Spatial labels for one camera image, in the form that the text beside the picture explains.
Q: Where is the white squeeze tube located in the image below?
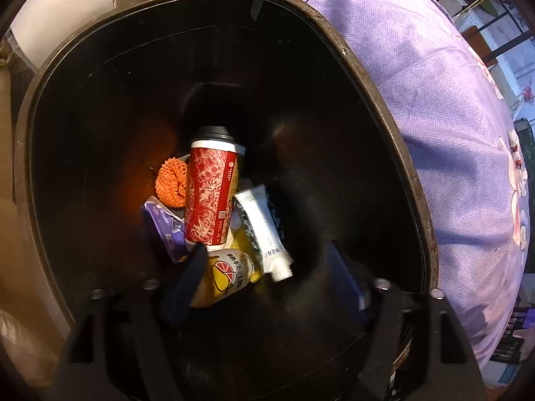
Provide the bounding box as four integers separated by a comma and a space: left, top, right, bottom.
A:
234, 184, 294, 282

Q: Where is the white standing machine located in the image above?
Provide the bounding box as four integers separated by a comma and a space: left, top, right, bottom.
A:
10, 0, 118, 70

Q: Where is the red paper cup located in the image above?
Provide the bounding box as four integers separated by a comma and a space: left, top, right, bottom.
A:
184, 126, 246, 251

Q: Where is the yellow drink bottle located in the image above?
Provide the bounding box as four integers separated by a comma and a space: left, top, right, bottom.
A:
190, 247, 256, 309

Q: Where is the orange mesh scrubber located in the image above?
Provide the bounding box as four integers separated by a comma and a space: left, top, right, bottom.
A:
154, 156, 191, 209

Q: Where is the purple plastic packaging bag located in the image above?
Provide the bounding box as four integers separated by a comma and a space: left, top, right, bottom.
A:
143, 195, 189, 265

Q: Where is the brown wooden panel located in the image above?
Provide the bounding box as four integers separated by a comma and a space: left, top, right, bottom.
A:
462, 25, 498, 68

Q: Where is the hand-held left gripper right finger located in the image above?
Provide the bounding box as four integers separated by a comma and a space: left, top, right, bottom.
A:
327, 240, 488, 401

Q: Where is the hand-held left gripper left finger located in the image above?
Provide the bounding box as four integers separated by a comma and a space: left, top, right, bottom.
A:
50, 243, 210, 401

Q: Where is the black trash bin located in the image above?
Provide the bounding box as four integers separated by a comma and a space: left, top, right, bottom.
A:
12, 0, 439, 401

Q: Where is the dark plastic crate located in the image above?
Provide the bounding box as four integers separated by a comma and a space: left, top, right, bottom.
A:
489, 307, 535, 364

